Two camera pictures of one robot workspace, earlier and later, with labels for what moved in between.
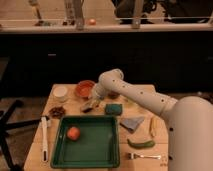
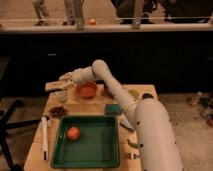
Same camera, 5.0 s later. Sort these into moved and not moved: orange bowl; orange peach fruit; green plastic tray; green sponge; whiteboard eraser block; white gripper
Moved: whiteboard eraser block; white gripper
Not moved: orange peach fruit; green plastic tray; orange bowl; green sponge
